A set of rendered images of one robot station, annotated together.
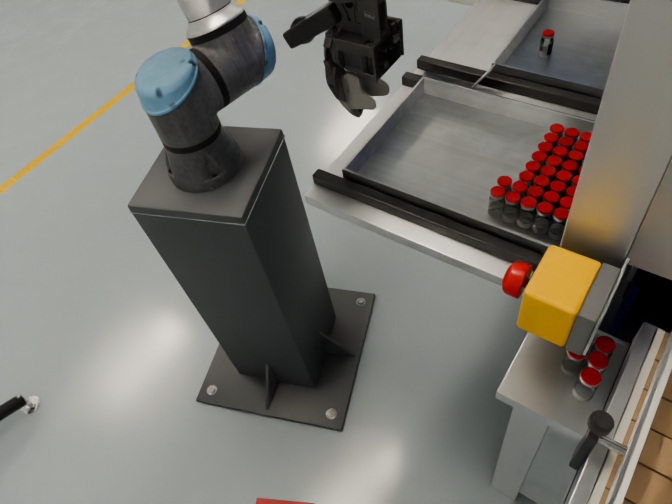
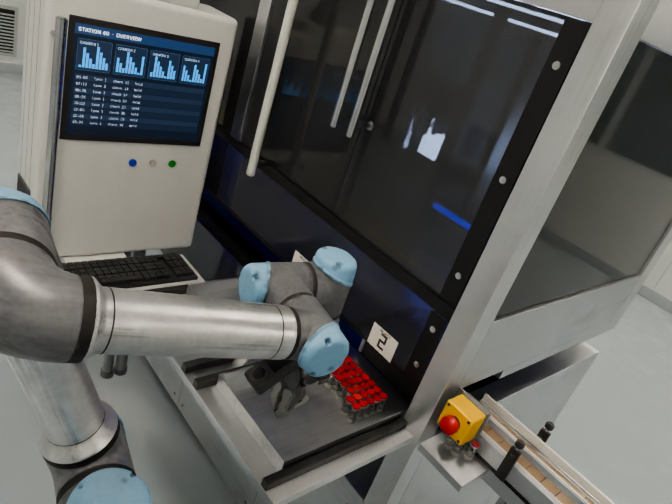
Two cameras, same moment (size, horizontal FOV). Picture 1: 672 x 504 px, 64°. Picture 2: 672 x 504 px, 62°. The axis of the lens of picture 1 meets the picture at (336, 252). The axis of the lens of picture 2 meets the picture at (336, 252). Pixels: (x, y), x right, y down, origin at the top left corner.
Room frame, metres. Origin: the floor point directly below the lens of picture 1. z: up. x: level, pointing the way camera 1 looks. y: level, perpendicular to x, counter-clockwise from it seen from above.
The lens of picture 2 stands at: (0.71, 0.74, 1.75)
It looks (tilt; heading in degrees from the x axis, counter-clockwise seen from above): 26 degrees down; 266
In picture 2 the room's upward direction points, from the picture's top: 19 degrees clockwise
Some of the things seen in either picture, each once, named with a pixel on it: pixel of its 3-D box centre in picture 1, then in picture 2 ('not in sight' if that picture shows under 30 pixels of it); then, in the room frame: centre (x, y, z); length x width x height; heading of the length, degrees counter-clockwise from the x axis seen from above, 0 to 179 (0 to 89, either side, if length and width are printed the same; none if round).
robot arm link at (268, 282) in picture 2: not in sight; (280, 291); (0.73, -0.02, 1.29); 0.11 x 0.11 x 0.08; 35
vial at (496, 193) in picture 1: (496, 201); (353, 412); (0.50, -0.24, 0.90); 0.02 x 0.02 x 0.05
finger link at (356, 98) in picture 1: (359, 99); (295, 402); (0.64, -0.08, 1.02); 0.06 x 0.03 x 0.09; 44
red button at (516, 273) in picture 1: (522, 281); (450, 424); (0.30, -0.19, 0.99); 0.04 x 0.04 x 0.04; 45
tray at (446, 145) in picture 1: (478, 157); (310, 399); (0.60, -0.25, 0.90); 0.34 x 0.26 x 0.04; 45
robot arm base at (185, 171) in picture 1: (198, 146); not in sight; (0.86, 0.21, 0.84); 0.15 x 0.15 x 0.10
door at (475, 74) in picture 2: not in sight; (436, 139); (0.52, -0.45, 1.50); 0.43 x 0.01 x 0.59; 135
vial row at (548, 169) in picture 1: (548, 176); (346, 385); (0.52, -0.33, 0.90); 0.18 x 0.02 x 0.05; 135
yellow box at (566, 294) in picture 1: (564, 298); (462, 418); (0.27, -0.22, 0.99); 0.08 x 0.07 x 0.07; 45
